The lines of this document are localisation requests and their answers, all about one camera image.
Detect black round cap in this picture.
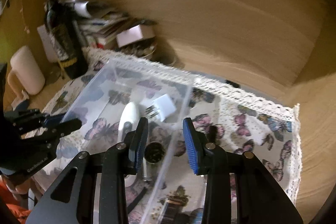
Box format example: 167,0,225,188
144,141,165,164

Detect white handheld massager device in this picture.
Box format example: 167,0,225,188
117,102,139,143

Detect clear plastic storage box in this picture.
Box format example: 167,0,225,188
64,58,194,223

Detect white power plug adapter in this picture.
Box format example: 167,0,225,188
145,94,177,122

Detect black gold lighter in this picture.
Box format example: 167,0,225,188
157,197,186,224

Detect silver metal cylinder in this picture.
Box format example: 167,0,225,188
142,158,151,182

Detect cream ceramic mug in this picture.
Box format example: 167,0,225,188
7,46,46,99

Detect white paper note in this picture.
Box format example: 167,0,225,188
37,25,58,63

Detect butterfly print lace cloth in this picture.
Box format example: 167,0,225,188
31,47,301,224

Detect dark wine bottle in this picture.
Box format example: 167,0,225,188
45,0,88,79

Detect bowl of small trinkets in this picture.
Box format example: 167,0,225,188
120,41,157,60

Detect stack of papers and books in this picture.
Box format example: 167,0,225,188
59,0,130,49

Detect pink white small box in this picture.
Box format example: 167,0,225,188
116,24,155,48

